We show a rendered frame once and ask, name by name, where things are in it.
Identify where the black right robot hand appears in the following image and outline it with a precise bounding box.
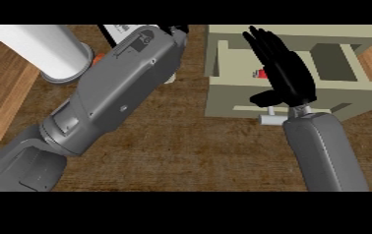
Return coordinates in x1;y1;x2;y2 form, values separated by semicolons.
240;25;320;108

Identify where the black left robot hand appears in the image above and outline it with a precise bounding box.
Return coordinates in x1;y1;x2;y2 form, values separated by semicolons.
159;25;190;35

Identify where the red can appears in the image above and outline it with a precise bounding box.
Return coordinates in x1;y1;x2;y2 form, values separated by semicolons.
251;68;270;81

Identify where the beige open drawer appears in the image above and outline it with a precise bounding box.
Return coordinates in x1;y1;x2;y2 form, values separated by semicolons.
203;38;372;88

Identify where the beige drawer front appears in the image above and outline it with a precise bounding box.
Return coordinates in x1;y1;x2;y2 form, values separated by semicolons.
203;82;372;123

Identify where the white panel with black edge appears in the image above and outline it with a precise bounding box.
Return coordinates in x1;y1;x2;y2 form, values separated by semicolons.
97;25;162;49

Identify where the beige cabinet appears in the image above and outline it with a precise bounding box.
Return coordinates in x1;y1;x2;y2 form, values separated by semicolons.
206;25;372;54

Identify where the small orange object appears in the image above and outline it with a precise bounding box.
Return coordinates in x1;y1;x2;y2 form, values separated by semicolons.
91;52;106;66

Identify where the white cylindrical container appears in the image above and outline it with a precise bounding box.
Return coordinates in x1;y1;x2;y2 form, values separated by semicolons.
0;25;96;86

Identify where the white drawer handle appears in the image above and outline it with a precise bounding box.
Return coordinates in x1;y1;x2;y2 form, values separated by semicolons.
257;105;294;127

